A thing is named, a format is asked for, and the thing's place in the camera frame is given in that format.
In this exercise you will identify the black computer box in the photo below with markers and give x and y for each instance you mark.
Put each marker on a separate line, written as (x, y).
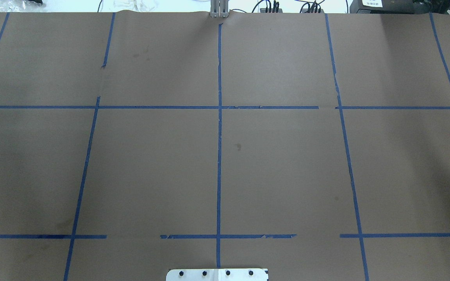
(381, 7)

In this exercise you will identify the aluminium frame post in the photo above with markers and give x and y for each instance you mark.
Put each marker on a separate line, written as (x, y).
(219, 8)

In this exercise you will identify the white camera post with base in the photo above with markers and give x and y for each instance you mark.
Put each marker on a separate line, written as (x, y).
(230, 274)

